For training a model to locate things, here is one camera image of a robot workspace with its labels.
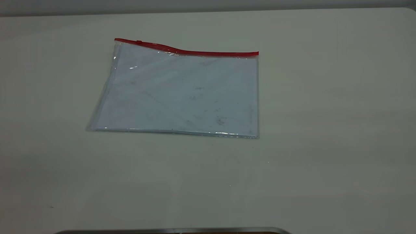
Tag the transparent plastic zip bag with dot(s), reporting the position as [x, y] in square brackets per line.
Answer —
[182, 94]

